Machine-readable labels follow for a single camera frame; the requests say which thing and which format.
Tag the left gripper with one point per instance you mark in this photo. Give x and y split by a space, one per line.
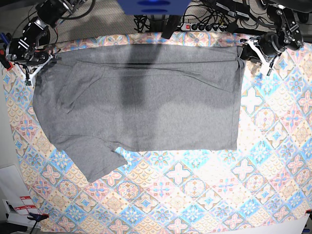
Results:
268 44

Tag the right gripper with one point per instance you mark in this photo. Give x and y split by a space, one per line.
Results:
35 57

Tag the grey T-shirt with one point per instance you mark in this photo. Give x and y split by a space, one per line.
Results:
140 97

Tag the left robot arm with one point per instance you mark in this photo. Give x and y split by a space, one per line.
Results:
285 35

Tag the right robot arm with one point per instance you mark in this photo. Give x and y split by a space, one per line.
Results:
36 32

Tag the red and black clamp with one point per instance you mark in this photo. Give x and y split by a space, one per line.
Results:
6 64

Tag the white power strip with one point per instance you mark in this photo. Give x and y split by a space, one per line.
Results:
202 27

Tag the blue spring clamp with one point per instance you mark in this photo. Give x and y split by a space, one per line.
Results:
37 217

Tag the white box with red labels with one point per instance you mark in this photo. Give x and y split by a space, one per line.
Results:
18 213

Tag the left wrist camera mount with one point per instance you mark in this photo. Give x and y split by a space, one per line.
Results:
266 66

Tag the black centre post clamp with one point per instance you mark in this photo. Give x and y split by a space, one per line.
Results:
171 26

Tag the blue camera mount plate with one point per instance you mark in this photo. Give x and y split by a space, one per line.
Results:
154 7

